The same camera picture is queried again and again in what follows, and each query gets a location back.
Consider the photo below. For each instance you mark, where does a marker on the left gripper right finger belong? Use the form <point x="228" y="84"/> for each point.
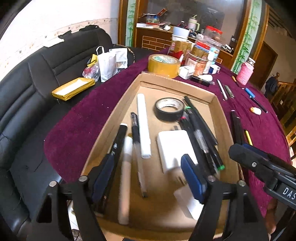
<point x="243" y="221"/>

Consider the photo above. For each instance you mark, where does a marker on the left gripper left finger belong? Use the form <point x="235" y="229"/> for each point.
<point x="52" y="219"/>

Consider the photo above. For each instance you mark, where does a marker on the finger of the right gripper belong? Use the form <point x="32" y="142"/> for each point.
<point x="254" y="149"/>
<point x="261" y="166"/>

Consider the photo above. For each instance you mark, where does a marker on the white marker green cap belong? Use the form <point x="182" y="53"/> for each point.
<point x="211" y="154"/>

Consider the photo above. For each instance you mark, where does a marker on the black marker white cap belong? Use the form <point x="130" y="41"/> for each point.
<point x="115" y="150"/>

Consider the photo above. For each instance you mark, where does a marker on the black gel pen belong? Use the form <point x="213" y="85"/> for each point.
<point x="202" y="122"/>

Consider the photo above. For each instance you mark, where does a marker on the white charger adapter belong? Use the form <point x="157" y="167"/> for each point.
<point x="172" y="145"/>

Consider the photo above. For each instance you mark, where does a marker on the black electrical tape roll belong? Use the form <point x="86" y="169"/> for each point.
<point x="169" y="109"/>

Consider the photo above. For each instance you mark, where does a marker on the long white marker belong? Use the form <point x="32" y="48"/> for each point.
<point x="145" y="141"/>

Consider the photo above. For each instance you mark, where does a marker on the translucent white pen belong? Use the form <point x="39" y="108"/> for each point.
<point x="136" y="147"/>

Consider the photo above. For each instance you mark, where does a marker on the small white marker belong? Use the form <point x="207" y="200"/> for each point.
<point x="125" y="181"/>

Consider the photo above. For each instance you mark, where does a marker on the person left hand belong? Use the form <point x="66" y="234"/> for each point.
<point x="270" y="222"/>

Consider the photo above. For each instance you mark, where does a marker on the yellow black pen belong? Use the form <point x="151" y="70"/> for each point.
<point x="248" y="137"/>

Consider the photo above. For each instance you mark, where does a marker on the black marker pair lower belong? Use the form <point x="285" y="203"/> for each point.
<point x="240" y="138"/>

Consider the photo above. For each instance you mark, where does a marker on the black marker pair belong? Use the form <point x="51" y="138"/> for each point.
<point x="233" y="119"/>
<point x="240" y="138"/>

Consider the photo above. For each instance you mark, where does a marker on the black marker pair upper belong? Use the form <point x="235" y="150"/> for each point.
<point x="233" y="119"/>

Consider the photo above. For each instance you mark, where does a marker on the purple velvet tablecloth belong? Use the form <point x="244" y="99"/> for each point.
<point x="69" y="142"/>

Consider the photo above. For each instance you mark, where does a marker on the small white orange bottle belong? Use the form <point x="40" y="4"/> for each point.
<point x="256" y="111"/>

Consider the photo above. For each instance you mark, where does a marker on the black pen far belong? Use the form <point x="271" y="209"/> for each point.
<point x="258" y="104"/>

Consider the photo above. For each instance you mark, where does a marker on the white slim pen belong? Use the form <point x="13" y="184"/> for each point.
<point x="222" y="90"/>

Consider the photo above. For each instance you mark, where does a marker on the black lipstick tube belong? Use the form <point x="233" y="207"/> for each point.
<point x="200" y="81"/>

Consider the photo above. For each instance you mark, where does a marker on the pink knitted bottle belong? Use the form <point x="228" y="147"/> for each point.
<point x="245" y="71"/>

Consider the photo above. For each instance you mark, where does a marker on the wooden door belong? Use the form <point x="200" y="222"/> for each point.
<point x="263" y="66"/>

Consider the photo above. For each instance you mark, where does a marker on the white cigarette box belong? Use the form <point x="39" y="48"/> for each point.
<point x="186" y="72"/>

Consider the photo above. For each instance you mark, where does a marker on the blue label plastic jar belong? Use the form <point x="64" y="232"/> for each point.
<point x="214" y="50"/>

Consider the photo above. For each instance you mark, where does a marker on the orange label glass jar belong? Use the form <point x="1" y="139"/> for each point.
<point x="198" y="57"/>

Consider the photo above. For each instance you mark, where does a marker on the black leather sofa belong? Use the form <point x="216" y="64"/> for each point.
<point x="28" y="113"/>

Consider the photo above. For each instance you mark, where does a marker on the yellow packing tape roll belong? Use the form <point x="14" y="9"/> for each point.
<point x="163" y="65"/>

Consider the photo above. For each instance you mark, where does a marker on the red lid jar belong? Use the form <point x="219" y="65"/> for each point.
<point x="213" y="33"/>

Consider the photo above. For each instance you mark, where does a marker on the yellow padded envelope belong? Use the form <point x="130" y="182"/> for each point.
<point x="72" y="88"/>

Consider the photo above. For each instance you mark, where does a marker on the white tumbler cup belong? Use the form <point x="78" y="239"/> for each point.
<point x="193" y="23"/>

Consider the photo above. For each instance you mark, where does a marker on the white paper bag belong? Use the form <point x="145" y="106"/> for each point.
<point x="107" y="64"/>

